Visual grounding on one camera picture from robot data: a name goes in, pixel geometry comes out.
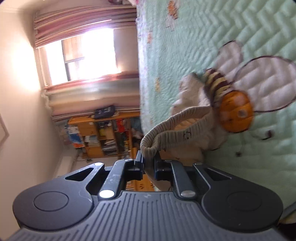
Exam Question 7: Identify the beige smiley print baby garment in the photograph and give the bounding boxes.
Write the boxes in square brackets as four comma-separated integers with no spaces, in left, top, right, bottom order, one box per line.
[140,72,227,191]

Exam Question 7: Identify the wooden bookshelf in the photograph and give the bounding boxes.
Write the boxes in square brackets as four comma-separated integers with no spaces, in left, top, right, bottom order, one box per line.
[66,111,140,159]

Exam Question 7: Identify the black bag on shelf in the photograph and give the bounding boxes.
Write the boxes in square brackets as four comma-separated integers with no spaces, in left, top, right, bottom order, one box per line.
[93,105,115,120]

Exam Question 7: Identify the pink window curtains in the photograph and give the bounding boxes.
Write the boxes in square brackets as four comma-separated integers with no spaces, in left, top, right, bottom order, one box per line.
[33,5,140,121]

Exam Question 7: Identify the green quilted bee bedspread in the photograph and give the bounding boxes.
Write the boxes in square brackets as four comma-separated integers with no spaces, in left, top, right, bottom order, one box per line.
[137,1,295,223]

